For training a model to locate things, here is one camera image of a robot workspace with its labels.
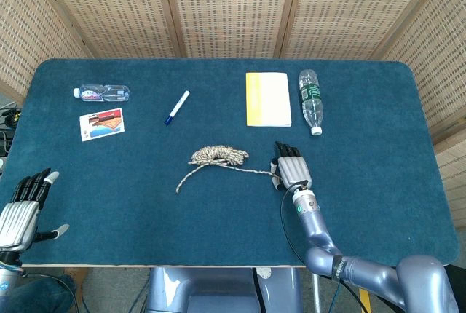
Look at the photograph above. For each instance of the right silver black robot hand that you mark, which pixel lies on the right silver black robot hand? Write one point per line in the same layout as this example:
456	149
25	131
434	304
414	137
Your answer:
293	171

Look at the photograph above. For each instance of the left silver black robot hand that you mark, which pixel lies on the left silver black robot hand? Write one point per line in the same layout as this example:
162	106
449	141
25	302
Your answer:
14	218

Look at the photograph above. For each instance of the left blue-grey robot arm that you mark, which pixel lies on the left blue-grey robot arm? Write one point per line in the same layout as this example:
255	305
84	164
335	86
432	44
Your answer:
7	280

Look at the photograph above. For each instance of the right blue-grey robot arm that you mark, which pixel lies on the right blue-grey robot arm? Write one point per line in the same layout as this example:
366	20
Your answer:
316	225

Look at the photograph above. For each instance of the clear bottle with green label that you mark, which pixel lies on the clear bottle with green label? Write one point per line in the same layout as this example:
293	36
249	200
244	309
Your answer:
311	102

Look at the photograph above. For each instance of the yellow and white booklet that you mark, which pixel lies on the yellow and white booklet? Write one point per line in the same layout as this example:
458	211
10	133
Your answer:
269	100

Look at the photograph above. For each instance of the blue felt table cover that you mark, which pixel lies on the blue felt table cover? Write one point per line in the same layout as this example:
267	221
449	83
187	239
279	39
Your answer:
233	225

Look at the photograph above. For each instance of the white mounting plate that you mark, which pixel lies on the white mounting plate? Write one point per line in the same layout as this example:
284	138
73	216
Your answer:
264	273

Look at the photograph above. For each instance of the silver metal table leg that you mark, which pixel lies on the silver metal table leg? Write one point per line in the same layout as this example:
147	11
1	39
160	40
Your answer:
316	291

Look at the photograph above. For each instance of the illustrated picture card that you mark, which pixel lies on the illustrated picture card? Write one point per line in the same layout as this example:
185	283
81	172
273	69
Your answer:
102	125

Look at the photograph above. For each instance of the white marker with blue cap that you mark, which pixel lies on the white marker with blue cap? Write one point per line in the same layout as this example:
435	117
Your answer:
177	107

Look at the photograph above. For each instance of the blue-grey robot torso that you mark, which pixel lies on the blue-grey robot torso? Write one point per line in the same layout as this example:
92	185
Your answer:
204	287

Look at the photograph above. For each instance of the clear bottle with red label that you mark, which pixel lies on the clear bottle with red label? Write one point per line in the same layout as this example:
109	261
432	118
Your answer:
109	93

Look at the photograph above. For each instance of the woven bamboo screen panel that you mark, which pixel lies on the woven bamboo screen panel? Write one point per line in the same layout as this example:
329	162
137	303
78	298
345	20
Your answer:
22	36
356	11
109	11
233	11
453	189
437	54

